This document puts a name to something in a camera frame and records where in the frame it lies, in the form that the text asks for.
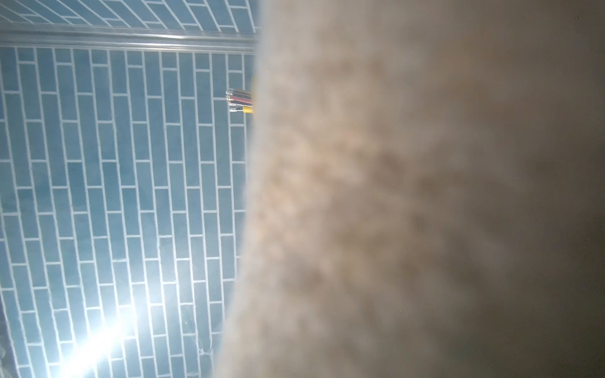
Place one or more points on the beige fluffy scarf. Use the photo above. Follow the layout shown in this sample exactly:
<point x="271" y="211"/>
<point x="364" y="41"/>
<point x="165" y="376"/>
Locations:
<point x="426" y="192"/>

